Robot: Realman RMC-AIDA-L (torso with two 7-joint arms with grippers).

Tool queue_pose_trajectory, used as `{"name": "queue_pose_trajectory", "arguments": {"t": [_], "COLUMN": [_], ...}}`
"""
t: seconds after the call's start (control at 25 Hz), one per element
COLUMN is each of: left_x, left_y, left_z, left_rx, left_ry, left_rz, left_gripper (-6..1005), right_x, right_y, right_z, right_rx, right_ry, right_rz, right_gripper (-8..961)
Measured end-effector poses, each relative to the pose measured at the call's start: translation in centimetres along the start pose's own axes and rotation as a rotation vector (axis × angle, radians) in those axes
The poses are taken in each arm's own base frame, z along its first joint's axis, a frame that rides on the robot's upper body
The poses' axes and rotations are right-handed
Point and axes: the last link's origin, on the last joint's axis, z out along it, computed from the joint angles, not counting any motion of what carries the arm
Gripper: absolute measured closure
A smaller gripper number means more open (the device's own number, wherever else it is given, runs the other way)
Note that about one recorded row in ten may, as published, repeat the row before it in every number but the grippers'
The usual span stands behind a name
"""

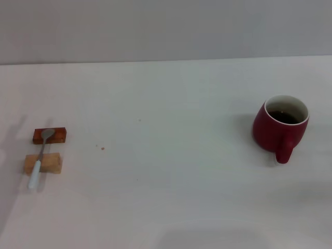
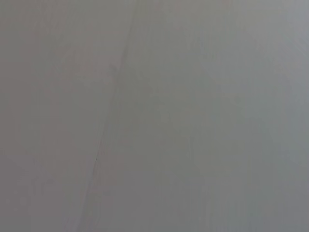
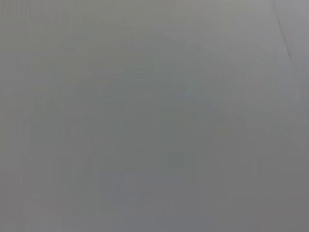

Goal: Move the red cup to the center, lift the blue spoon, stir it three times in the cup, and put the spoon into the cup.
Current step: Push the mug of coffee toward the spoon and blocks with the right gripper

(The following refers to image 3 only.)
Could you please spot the white table cloth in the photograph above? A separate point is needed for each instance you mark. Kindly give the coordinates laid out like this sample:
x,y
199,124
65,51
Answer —
x,y
154,120

